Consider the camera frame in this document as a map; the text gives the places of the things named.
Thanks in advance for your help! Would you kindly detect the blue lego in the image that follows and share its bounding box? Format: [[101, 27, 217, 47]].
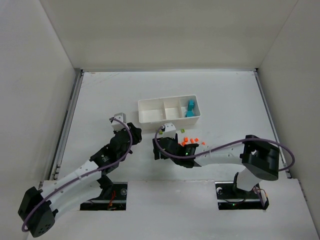
[[185, 110, 195, 118], [187, 99, 195, 111]]

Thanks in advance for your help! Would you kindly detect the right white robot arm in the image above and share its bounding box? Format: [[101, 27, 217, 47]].
[[152, 135, 280, 192]]

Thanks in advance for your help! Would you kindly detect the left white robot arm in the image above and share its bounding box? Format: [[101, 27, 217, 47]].
[[18, 117, 142, 238]]

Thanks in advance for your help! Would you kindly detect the white three-compartment sorting tray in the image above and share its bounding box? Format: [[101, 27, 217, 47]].
[[137, 95, 201, 130]]

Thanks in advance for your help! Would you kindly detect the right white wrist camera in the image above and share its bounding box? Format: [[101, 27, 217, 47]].
[[159, 122, 177, 139]]

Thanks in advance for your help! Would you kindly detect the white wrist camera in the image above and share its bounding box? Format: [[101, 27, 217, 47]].
[[159, 122, 177, 139], [109, 112, 127, 132]]

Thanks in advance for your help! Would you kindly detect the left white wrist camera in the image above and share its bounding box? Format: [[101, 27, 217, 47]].
[[109, 112, 127, 132]]

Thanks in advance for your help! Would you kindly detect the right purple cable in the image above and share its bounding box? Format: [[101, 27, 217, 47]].
[[154, 128, 294, 172]]

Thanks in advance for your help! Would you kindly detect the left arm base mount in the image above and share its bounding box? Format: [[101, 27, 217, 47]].
[[79, 175, 128, 211]]

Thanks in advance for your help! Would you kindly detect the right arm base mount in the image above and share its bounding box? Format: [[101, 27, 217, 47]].
[[215, 181, 270, 211]]

